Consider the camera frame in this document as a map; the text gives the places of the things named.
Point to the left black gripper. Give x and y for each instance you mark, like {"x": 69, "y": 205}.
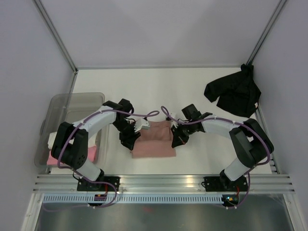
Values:
{"x": 129, "y": 140}

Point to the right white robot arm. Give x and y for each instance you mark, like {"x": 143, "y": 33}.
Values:
{"x": 250, "y": 142}

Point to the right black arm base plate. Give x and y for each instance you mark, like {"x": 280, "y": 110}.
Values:
{"x": 222, "y": 184}

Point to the clear plastic bin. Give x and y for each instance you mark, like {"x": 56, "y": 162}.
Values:
{"x": 65, "y": 108}

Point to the white slotted cable duct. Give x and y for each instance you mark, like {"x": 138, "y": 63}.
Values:
{"x": 141, "y": 198}

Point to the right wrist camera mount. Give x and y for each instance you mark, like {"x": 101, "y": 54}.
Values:
{"x": 172, "y": 116}

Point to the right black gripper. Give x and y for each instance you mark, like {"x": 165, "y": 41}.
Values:
{"x": 178, "y": 138}

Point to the black t-shirt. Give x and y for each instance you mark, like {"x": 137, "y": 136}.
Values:
{"x": 236, "y": 93}

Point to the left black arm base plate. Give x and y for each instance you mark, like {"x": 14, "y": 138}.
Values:
{"x": 86, "y": 186}

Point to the rolled bright pink t-shirt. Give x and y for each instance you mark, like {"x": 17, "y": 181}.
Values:
{"x": 91, "y": 155}

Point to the aluminium frame rail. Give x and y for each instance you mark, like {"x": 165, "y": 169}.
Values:
{"x": 179, "y": 184}

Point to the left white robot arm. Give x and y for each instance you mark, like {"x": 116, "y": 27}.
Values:
{"x": 70, "y": 146}

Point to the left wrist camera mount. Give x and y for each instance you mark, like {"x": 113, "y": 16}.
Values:
{"x": 141, "y": 124}

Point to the dusty pink t-shirt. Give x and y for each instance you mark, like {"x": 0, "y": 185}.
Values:
{"x": 155, "y": 142}

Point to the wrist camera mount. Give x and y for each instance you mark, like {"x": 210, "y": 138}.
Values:
{"x": 141, "y": 124}
{"x": 172, "y": 116}

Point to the rolled white t-shirt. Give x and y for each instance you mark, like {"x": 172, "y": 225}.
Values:
{"x": 51, "y": 140}

